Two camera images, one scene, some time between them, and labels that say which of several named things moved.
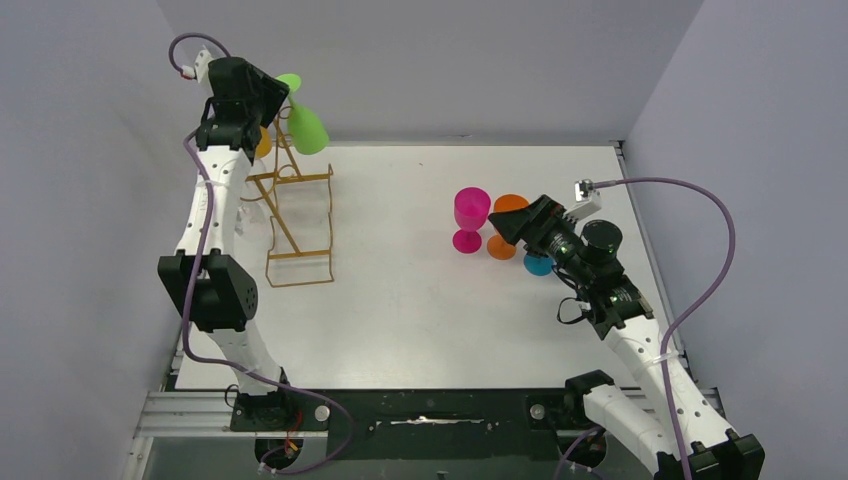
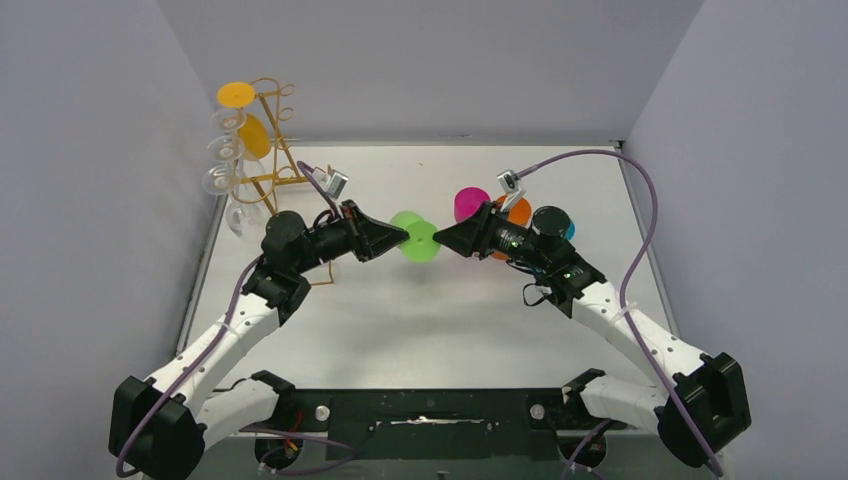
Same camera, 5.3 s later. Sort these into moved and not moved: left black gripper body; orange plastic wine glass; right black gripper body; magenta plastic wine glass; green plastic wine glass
Moved: left black gripper body; right black gripper body; green plastic wine glass
Not moved: orange plastic wine glass; magenta plastic wine glass
